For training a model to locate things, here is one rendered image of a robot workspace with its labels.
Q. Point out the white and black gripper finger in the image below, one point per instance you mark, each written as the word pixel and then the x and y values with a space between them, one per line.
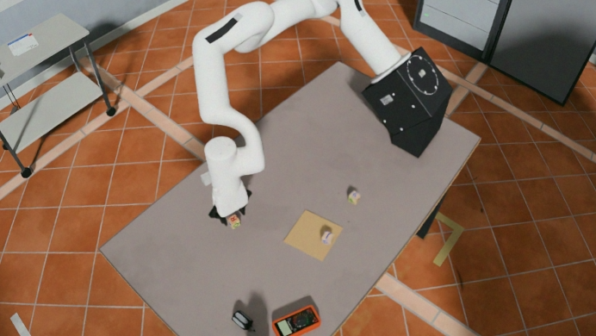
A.
pixel 213 214
pixel 242 210

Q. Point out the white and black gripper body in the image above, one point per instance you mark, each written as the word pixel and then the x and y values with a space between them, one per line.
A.
pixel 228 204

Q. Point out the tan square mat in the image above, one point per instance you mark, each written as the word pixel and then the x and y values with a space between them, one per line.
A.
pixel 307 232

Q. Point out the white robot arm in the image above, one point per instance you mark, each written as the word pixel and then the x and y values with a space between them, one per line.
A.
pixel 250 24

